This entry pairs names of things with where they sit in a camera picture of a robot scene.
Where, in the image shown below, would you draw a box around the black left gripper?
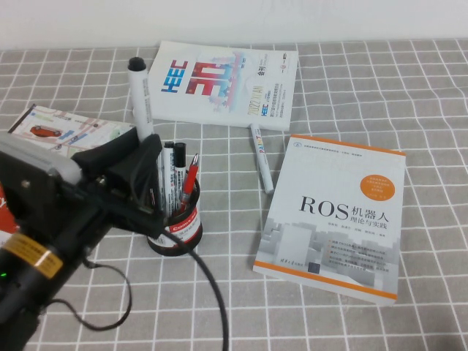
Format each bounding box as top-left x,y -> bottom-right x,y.
61,127 -> 164,238

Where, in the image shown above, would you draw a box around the white marker with black cap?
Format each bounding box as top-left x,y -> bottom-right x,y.
127,56 -> 155,142

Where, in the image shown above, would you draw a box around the red pen with silver clip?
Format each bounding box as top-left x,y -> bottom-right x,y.
175,152 -> 200,216

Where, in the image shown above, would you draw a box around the black mesh pen holder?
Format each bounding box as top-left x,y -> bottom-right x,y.
146,175 -> 204,257

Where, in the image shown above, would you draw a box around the white PAINT marker pen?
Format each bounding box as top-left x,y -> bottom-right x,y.
249,123 -> 275,195

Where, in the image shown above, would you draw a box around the white black-capped marker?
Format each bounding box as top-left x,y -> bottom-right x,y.
162,141 -> 176,216
172,142 -> 187,216

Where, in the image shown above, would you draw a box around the white HEEC conference magazine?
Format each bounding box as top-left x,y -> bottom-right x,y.
148,39 -> 299,132

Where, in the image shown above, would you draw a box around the red cover book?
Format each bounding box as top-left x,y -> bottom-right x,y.
0,182 -> 20,235

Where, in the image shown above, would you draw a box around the white ROS textbook orange stripes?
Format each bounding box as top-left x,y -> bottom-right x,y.
252,134 -> 407,308

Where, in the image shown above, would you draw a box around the grey white-checked tablecloth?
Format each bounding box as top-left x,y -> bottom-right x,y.
0,38 -> 468,351

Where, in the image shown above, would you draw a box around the thick black cable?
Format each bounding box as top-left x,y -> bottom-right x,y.
156,226 -> 231,351

